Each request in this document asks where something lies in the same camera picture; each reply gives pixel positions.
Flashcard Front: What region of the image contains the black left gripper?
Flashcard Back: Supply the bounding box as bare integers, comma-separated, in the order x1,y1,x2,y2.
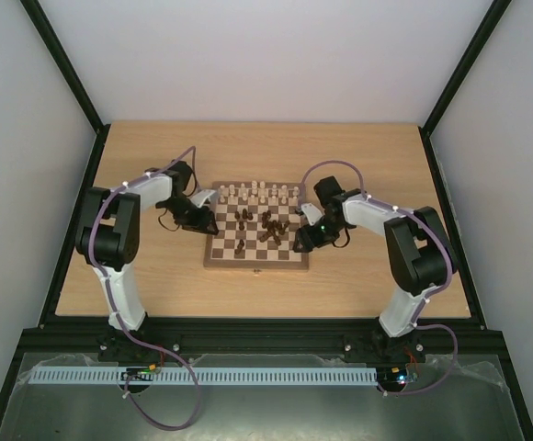
162,196,218,234

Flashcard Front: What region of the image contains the right controller board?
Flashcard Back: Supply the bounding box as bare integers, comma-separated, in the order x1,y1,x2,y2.
378,366,420,385

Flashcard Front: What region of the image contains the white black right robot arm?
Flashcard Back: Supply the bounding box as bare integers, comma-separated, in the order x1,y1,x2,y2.
293,176,458,360

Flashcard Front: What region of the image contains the white slotted cable duct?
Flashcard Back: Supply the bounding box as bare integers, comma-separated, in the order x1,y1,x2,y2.
28,367,378,387

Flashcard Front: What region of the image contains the controller board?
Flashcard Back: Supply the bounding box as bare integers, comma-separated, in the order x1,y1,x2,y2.
378,366,420,385
118,364,163,383

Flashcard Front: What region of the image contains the wooden chess board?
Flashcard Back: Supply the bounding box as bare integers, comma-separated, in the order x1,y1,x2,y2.
204,195,309,272

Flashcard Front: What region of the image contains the pile of dark chess pieces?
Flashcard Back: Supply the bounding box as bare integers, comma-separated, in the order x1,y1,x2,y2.
233,209,290,247

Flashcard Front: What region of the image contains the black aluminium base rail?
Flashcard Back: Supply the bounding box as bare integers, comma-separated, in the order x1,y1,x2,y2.
14,317,509,365

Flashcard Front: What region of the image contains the row of white chess pieces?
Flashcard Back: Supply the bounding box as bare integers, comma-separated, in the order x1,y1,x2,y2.
213,181,301,206

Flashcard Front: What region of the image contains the left controller board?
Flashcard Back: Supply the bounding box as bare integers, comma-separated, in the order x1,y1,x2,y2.
118,364,163,383

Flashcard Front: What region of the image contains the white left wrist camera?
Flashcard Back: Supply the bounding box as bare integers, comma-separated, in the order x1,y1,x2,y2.
189,189,218,208

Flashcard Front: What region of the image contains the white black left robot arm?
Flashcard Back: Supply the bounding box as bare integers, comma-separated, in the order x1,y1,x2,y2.
74,161,219,331

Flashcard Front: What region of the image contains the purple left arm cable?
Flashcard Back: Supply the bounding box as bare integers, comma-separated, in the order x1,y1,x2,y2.
86,145,202,431

